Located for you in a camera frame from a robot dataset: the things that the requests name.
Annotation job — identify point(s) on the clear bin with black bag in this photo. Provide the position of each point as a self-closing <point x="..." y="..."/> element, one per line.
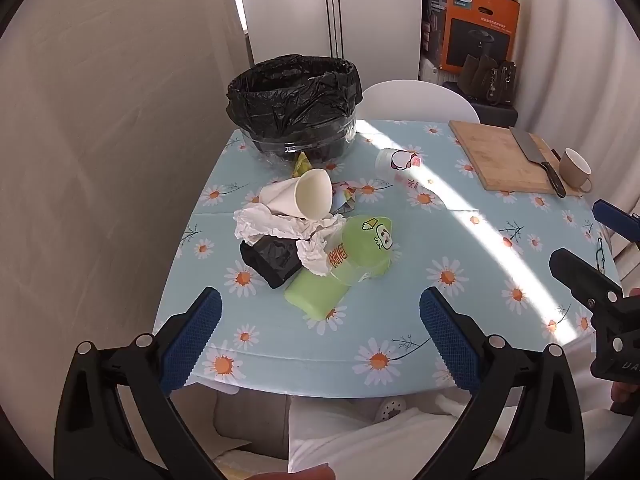
<point x="295" y="90"/>

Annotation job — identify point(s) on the brown mug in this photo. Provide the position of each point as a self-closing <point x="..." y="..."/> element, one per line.
<point x="570" y="172"/>

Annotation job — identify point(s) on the brown handbag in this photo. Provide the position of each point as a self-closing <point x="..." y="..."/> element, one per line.
<point x="475" y="76"/>

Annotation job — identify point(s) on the crumpled black plastic bag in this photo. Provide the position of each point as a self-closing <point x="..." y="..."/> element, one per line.
<point x="272" y="260"/>

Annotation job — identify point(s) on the white paper cup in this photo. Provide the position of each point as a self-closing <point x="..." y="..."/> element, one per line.
<point x="310" y="195"/>

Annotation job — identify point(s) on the person's white pants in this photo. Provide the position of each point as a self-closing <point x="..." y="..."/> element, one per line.
<point x="390" y="440"/>

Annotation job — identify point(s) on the green yellow wrapper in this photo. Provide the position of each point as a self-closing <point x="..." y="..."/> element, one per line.
<point x="302" y="164"/>

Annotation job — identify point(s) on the dark ottoman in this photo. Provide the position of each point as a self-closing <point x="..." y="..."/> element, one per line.
<point x="495" y="115"/>

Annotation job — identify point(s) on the green plastic cup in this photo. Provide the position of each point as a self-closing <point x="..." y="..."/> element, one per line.
<point x="360" y="247"/>

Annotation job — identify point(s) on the colourful foil snack wrapper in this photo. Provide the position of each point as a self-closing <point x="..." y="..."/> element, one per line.
<point x="345" y="200"/>

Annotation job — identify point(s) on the orange cardboard box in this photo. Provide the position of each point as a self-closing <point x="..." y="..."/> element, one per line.
<point x="480" y="25"/>

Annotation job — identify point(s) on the dark handbag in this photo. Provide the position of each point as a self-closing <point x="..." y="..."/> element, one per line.
<point x="504" y="84"/>

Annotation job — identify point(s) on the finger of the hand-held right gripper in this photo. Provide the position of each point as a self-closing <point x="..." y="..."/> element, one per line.
<point x="582" y="275"/>
<point x="610" y="212"/>

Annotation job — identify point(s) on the crumpled white tissue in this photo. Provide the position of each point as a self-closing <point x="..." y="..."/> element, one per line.
<point x="260" y="222"/>

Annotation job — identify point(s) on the white chair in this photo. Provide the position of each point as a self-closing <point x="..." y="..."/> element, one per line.
<point x="420" y="100"/>

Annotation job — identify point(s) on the person's right hand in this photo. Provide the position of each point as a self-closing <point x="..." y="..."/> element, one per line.
<point x="625" y="396"/>

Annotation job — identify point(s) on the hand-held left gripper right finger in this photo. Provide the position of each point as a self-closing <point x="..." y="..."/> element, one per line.
<point x="447" y="345"/>

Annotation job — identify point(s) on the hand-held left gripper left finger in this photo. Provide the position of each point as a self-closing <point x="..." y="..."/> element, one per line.
<point x="192" y="340"/>

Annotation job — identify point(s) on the wooden cutting board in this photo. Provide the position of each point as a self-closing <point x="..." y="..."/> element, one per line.
<point x="495" y="155"/>

